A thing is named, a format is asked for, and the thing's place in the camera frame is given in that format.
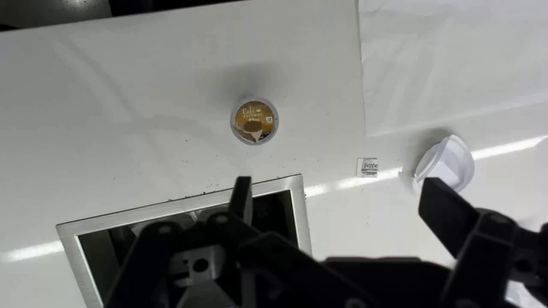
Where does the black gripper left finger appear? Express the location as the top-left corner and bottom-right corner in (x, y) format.
(105, 175), (376, 308)

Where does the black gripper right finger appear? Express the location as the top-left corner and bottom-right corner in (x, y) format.
(419, 177), (548, 308)

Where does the small coffee pod cup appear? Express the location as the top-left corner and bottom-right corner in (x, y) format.
(230, 96), (282, 148)

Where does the steel framed disposal opening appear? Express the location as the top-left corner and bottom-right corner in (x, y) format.
(56, 173), (316, 308)

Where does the white round plastic lid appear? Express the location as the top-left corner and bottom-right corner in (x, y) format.
(412, 134), (479, 196)

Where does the small printed label sticker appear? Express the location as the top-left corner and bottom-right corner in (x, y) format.
(357, 156), (381, 178)

